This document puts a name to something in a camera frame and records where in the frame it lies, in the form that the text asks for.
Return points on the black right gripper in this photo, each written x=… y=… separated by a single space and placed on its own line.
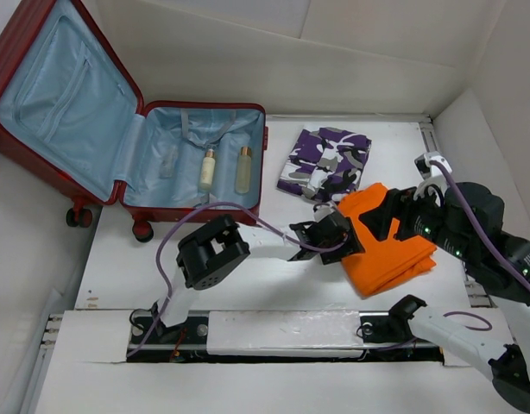
x=398 y=203

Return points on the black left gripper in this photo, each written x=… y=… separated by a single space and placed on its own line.
x=349 y=248

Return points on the orange garment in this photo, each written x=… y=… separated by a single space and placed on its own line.
x=384 y=264

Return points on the yellowish gold-cap bottle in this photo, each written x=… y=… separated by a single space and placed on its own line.
x=243 y=176

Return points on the cream lotion bottle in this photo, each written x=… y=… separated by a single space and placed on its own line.
x=207 y=170

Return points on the clear plastic bottle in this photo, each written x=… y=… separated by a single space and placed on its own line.
x=168 y=162

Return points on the red hard-shell suitcase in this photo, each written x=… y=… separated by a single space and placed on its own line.
x=72 y=115

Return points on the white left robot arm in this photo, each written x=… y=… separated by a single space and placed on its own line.
x=212 y=252

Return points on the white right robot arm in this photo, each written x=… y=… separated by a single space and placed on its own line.
x=507 y=283

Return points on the purple camouflage folded garment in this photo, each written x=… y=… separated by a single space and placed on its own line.
x=325 y=164

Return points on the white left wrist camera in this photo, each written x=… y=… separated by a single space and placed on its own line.
x=323 y=210

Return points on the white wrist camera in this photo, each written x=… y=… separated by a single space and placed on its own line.
x=323 y=210
x=432 y=168

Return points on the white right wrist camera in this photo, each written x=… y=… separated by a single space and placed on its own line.
x=432 y=168

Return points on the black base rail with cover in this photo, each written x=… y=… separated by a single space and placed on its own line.
x=275 y=336

